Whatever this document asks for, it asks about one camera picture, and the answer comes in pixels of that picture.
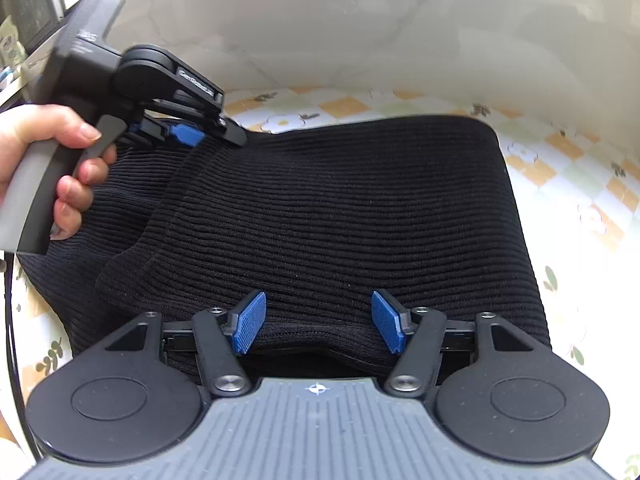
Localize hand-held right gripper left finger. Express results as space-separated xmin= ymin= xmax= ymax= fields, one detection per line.
xmin=102 ymin=290 xmax=267 ymax=397

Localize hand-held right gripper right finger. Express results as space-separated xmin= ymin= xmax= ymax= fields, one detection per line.
xmin=371 ymin=290 xmax=537 ymax=398

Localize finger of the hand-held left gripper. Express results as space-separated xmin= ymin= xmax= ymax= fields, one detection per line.
xmin=150 ymin=102 xmax=248 ymax=148
xmin=131 ymin=117 xmax=203 ymax=148

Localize black ribbed pants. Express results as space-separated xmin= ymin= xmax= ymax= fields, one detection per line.
xmin=17 ymin=114 xmax=553 ymax=386

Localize person's left hand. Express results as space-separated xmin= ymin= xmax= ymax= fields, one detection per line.
xmin=0 ymin=104 xmax=118 ymax=241

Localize white detergent bag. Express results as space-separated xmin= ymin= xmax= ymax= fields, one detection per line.
xmin=0 ymin=15 xmax=26 ymax=68

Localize dark framed window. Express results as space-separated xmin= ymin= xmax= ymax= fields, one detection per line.
xmin=0 ymin=0 xmax=68 ymax=53

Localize floral checked tablecloth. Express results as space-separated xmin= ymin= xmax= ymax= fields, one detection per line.
xmin=7 ymin=85 xmax=640 ymax=411

